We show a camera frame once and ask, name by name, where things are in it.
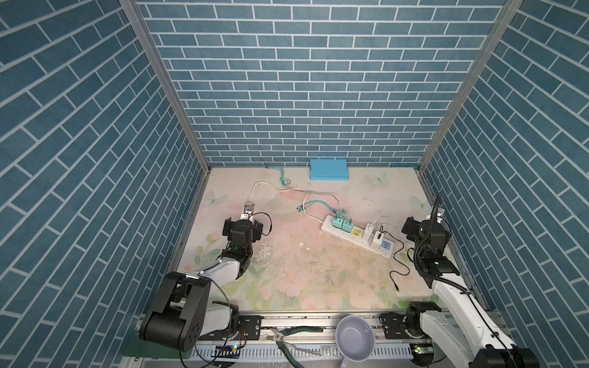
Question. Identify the teal square charger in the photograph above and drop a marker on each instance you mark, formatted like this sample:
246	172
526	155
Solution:
286	183

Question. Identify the teal plug adapter with prongs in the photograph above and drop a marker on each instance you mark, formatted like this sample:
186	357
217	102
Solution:
347	225

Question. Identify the white multicolour power strip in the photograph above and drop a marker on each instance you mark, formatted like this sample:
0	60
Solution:
356	237

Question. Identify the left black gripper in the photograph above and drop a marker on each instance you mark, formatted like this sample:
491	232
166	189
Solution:
255	231

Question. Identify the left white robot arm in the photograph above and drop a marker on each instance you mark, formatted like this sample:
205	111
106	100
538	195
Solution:
181	311

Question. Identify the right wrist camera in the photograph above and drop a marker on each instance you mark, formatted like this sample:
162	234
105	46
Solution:
436	214

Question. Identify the white charger with black cable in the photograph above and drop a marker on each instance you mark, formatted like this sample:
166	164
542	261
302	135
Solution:
387	242

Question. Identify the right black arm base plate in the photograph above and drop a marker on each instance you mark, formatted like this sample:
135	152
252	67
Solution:
400	326

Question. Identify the light blue box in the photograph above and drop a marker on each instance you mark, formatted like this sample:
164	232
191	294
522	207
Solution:
329	170

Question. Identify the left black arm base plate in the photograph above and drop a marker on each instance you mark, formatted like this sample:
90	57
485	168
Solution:
249	324

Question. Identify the white slotted cable duct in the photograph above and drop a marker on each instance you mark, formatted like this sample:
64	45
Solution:
270	353

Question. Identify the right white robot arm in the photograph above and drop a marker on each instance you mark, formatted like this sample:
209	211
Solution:
476	341

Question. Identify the grey bowl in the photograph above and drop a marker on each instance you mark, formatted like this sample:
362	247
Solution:
355	340

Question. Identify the dark green board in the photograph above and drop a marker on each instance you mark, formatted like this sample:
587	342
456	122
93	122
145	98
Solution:
144	349

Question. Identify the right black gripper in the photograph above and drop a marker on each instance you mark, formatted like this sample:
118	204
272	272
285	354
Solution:
415	228

